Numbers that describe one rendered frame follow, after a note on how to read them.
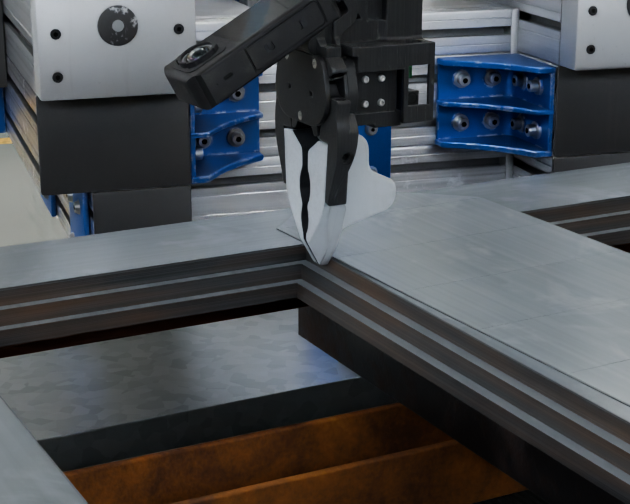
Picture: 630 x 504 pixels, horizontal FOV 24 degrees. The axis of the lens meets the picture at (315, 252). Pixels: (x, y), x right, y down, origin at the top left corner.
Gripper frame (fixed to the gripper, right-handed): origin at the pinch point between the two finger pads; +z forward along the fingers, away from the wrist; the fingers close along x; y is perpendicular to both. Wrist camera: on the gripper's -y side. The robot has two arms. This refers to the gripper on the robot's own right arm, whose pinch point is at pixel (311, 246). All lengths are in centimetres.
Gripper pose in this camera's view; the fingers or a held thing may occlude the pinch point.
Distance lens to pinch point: 98.0
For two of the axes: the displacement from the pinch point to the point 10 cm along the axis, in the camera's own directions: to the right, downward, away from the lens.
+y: 8.9, -1.3, 4.4
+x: -4.6, -2.6, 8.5
